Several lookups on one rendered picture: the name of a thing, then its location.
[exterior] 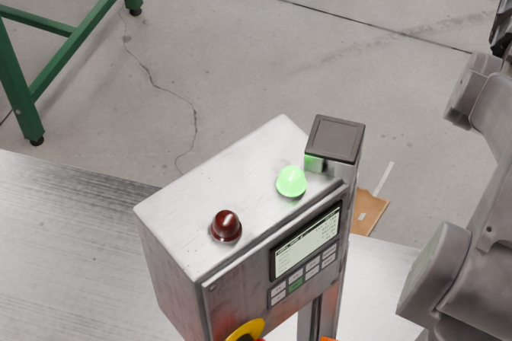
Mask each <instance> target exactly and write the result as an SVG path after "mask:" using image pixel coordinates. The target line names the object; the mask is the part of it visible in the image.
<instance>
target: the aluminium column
mask: <svg viewBox="0 0 512 341"><path fill-rule="evenodd" d="M365 128H366V125H365V124H363V123H357V122H354V121H350V120H343V119H339V118H335V117H331V116H325V115H321V114H316V116H315V120H314V123H313V125H312V129H311V132H310V134H309V138H308V141H307V143H306V147H305V150H304V162H303V168H304V169H305V170H308V171H314V172H318V173H322V170H323V164H325V165H328V166H332V167H334V176H335V177H340V178H341V179H343V181H344V183H347V184H348V185H349V186H350V189H349V193H351V192H352V190H353V192H352V196H351V198H350V204H349V206H348V207H347V213H346V219H345V226H344V237H343V244H342V250H341V260H342V259H343V258H344V259H343V263H342V265H341V269H339V275H338V281H337V282H336V283H335V284H334V285H333V286H331V287H330V288H328V289H327V290H326V291H324V292H323V293H321V294H320V305H319V320H318V339H317V341H320V339H321V337H322V336H326V337H329V338H332V339H336V337H337V331H338V321H339V315H340V309H341V299H342V293H343V287H344V277H345V271H346V265H347V255H348V249H349V243H350V238H348V242H347V237H349V234H350V230H351V226H352V221H353V216H354V205H355V199H356V194H357V183H358V177H359V172H357V178H356V183H355V186H354V181H355V176H356V171H357V168H358V167H359V164H360V159H361V155H362V150H363V139H364V133H365ZM353 186H354V189H353ZM346 246H347V249H346ZM345 249H346V252H345ZM344 252H345V253H344ZM314 329H315V299H314V300H312V301H311V302H309V303H308V304H307V305H306V306H305V307H304V308H302V309H301V310H299V311H298V312H297V331H296V341H313V339H314Z"/></svg>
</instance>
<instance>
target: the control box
mask: <svg viewBox="0 0 512 341"><path fill-rule="evenodd" d="M308 138H309V137H308V136H307V135H306V134H305V133H304V132H303V131H302V130H301V129H300V128H299V127H298V126H297V125H296V124H295V123H294V122H293V121H292V120H290V119H289V118H288V117H287V116H286V115H284V114H280V115H279V116H276V117H275V118H273V119H272V120H271V121H269V122H267V123H265V124H264V125H263V126H261V127H259V128H258V129H256V130H255V131H253V132H251V133H250V134H248V135H246V136H245V137H244V138H242V139H240V140H238V141H237V142H236V143H234V144H232V145H230V146H229V147H228V148H226V149H224V150H223V151H221V152H220V153H219V154H217V155H215V156H213V157H212V158H210V159H209V160H207V161H205V162H204V163H202V164H201V165H199V166H198V167H195V168H194V169H193V170H191V171H190V172H188V173H186V174H185V175H184V176H182V177H180V178H178V179H177V180H176V181H174V182H172V183H170V184H169V185H167V186H166V187H164V188H163V189H161V190H159V191H158V192H157V193H155V194H153V195H152V196H150V197H149V198H147V199H145V200H143V201H142V202H141V203H139V204H138V205H136V206H135V207H134V208H133V216H134V218H135V222H136V227H137V230H138V232H139V238H140V240H141V244H142V248H143V252H144V255H145V258H146V262H147V266H148V269H149V274H150V277H151V280H152V284H153V288H154V291H155V296H156V299H157V302H158V307H159V308H160V309H161V311H162V312H163V313H164V315H165V316H166V317H167V318H168V319H169V321H170V322H171V324H172V325H173V326H174V328H175V329H176V330H177V331H178V332H179V333H180V335H181V336H182V337H183V339H184V340H185V341H236V340H237V339H238V338H239V337H241V336H243V335H245V334H246V333H249V334H250V335H251V336H252V337H253V339H254V340H256V339H259V338H264V337H265V336H266V335H267V334H269V333H270V332H271V331H273V330H274V329H276V328H277V327H278V326H279V325H281V324H282V323H283V322H284V321H286V320H287V319H289V318H290V317H292V316H293V315H294V314H295V313H296V312H298V311H299V310H301V309H302V308H304V307H305V306H306V305H307V304H308V303H309V302H311V301H312V300H314V299H315V298H317V297H318V296H319V295H320V294H321V293H323V292H324V291H326V290H327V289H328V288H330V287H331V286H333V285H334V284H335V283H336V282H337V281H338V275H339V269H340V262H341V250H342V244H343V237H344V226H345V219H346V213H347V201H348V195H349V189H350V186H349V185H348V184H347V183H344V181H343V179H341V178H340V177H335V176H334V167H332V166H328V165H325V164H323V170H322V173H318V172H314V171H310V170H305V169H304V168H303V162H304V150H305V147H306V143H307V141H308ZM287 166H296V167H298V168H300V169H301V170H302V171H303V173H304V175H305V179H306V192H305V194H304V195H303V196H302V197H300V198H298V199H294V200H289V199H284V198H283V197H282V196H280V195H279V193H278V192H277V179H278V178H279V173H280V172H281V170H282V169H284V168H285V167H287ZM340 199H342V200H343V206H342V213H341V226H340V232H339V234H338V235H337V236H335V237H334V238H332V239H331V240H330V241H329V242H327V243H326V244H324V245H323V246H322V247H320V248H319V249H317V250H316V251H315V252H314V253H312V254H310V255H309V256H308V257H306V258H305V259H304V260H302V261H301V262H300V263H298V264H297V265H295V266H294V267H293V268H292V269H290V270H289V271H287V272H285V273H284V274H283V275H282V276H281V277H279V278H278V279H276V280H275V281H273V282H270V274H269V249H271V248H272V247H273V246H275V245H276V244H278V243H280V242H281V241H282V240H283V239H285V238H286V237H288V236H289V235H291V234H292V233H293V232H294V231H296V230H298V229H299V228H301V227H302V226H303V225H304V224H306V223H307V222H309V221H311V220H312V219H313V218H314V217H316V216H317V215H319V214H320V213H322V212H323V211H325V210H326V209H327V208H329V207H330V206H332V205H333V204H335V203H336V202H337V201H338V200H340ZM224 209H228V210H231V211H233V212H235V213H236V214H237V216H238V218H239V221H240V222H241V223H242V236H241V237H240V238H239V240H238V241H236V242H235V243H234V244H229V245H224V244H219V243H217V242H216V241H215V240H214V239H213V237H212V235H211V224H212V221H213V216H214V215H215V214H216V213H217V212H219V211H221V210H224ZM338 238H340V243H339V250H338V259H337V260H335V261H334V262H333V263H332V264H330V265H329V266H327V267H326V268H325V269H323V270H322V271H321V272H320V273H318V274H317V275H316V276H314V277H313V278H311V279H310V280H309V281H308V282H306V283H305V284H303V285H302V286H300V287H299V288H298V289H297V290H295V291H294V292H293V293H291V294H290V295H288V296H287V297H286V298H284V299H283V300H282V301H280V302H279V303H278V304H276V305H275V306H273V307H272V308H271V309H270V310H268V309H267V290H268V289H270V288H271V287H273V286H274V285H276V284H277V283H278V282H279V281H281V280H282V279H284V278H285V277H286V276H288V275H289V274H290V273H292V272H293V271H294V270H296V269H298V268H299V267H300V266H301V265H302V264H304V263H305V262H307V261H308V260H310V259H311V258H313V257H314V256H315V255H316V254H317V253H319V252H321V251H322V250H324V249H325V248H326V247H327V246H329V245H330V244H332V243H333V242H334V241H336V240H337V239H338Z"/></svg>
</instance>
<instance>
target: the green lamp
mask: <svg viewBox="0 0 512 341"><path fill-rule="evenodd" d="M277 192H278V193H279V195H280V196H282V197H283V198H284V199H289V200H294V199H298V198H300V197H302V196H303V195H304V194H305V192H306V179H305V175H304V173H303V171H302V170H301V169H300V168H298V167H296V166H287V167H285V168H284V169H282V170H281V172H280V173H279V178H278V179H277Z"/></svg>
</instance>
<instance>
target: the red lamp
mask: <svg viewBox="0 0 512 341"><path fill-rule="evenodd" d="M211 235H212V237H213V239H214V240H215V241H216V242H217V243H219V244H224V245H229V244H234V243H235V242H236V241H238V240H239V238H240V237H241V236H242V223H241V222H240V221H239V218H238V216H237V214H236V213H235V212H233V211H231V210H228V209H224V210H221V211H219V212H217V213H216V214H215V215H214V216H213V221H212V224H211Z"/></svg>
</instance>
